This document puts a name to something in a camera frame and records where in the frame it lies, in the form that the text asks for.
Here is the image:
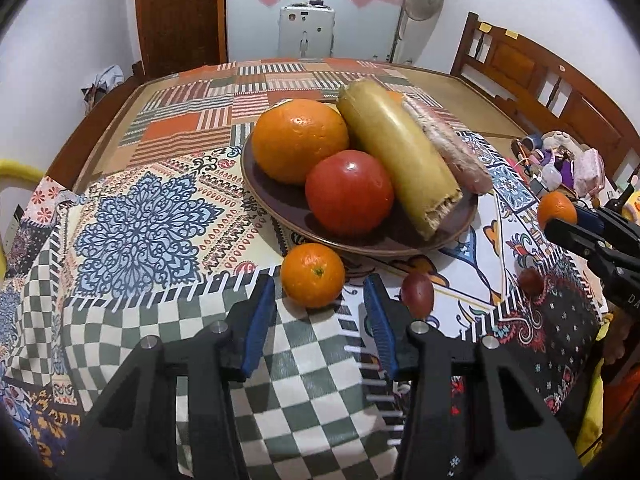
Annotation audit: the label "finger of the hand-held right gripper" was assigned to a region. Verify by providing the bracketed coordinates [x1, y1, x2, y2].
[544, 217, 640, 273]
[574, 202, 640, 256]

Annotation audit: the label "purple bag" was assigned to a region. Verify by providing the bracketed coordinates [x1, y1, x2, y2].
[552, 157, 576, 186]

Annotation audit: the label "purple round plate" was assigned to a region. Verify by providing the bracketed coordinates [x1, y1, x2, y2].
[241, 132, 480, 257]

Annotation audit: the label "brown wooden door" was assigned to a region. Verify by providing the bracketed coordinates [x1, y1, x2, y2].
[134, 0, 228, 81]

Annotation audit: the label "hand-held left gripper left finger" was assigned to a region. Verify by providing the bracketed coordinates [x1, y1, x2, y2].
[75, 275, 278, 480]

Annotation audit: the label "yellow toy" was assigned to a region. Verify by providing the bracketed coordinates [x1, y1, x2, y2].
[620, 185, 640, 221]

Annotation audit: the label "large orange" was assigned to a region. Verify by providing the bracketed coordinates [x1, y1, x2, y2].
[251, 99, 350, 185]

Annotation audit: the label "small tangerine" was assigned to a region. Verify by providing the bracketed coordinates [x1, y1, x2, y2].
[537, 191, 578, 231]
[280, 243, 346, 309]

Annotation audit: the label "bags in room corner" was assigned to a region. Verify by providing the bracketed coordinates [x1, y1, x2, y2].
[81, 65, 125, 106]

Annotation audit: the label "striped patchwork blanket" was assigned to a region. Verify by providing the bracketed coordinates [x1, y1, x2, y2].
[117, 57, 481, 168]

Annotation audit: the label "red tomato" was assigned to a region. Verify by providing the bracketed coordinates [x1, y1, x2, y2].
[305, 150, 396, 238]

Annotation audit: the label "white plush toy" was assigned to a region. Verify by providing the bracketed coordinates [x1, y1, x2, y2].
[540, 130, 576, 153]

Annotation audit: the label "yellow foam tube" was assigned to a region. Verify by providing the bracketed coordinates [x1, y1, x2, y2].
[0, 159, 42, 281]

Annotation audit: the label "yellow fabric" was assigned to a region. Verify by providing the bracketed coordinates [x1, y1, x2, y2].
[575, 310, 617, 461]

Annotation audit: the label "pink pouch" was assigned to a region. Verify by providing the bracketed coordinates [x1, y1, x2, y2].
[574, 149, 608, 196]

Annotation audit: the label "printed patchwork blanket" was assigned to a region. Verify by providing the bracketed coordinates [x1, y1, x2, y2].
[0, 130, 608, 480]

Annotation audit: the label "person's right hand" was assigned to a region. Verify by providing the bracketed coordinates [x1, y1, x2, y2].
[601, 317, 640, 386]

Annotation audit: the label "small white cabinet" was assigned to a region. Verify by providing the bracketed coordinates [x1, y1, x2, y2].
[277, 4, 336, 58]

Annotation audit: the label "yellow sugarcane segment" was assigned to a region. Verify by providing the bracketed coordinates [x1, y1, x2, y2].
[336, 80, 463, 240]

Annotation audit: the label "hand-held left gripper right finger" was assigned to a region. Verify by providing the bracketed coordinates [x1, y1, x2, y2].
[362, 274, 583, 480]

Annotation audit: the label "small red jujube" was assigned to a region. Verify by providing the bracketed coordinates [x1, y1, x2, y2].
[519, 268, 545, 297]
[401, 272, 435, 320]

